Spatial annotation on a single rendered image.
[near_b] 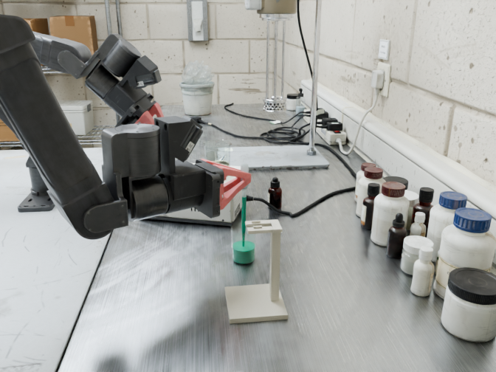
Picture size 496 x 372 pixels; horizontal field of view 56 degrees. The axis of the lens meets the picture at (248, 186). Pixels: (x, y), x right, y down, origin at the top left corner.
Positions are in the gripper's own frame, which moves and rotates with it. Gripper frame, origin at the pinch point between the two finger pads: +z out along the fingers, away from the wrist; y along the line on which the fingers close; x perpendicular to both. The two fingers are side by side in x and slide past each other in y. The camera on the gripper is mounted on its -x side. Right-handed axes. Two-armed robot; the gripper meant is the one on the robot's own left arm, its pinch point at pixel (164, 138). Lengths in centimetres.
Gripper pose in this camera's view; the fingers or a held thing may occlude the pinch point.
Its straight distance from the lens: 103.7
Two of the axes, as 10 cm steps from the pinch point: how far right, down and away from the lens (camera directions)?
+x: -6.5, 6.0, 4.7
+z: 7.3, 6.6, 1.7
